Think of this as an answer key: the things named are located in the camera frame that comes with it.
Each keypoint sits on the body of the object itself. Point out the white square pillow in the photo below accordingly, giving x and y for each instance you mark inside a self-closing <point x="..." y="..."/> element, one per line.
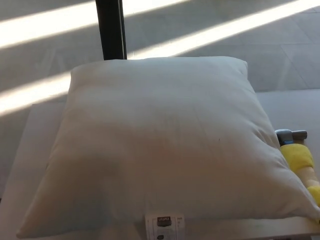
<point x="155" y="140"/>

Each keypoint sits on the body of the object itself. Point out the black vertical post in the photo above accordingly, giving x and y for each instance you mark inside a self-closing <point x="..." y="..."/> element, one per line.
<point x="111" y="27"/>

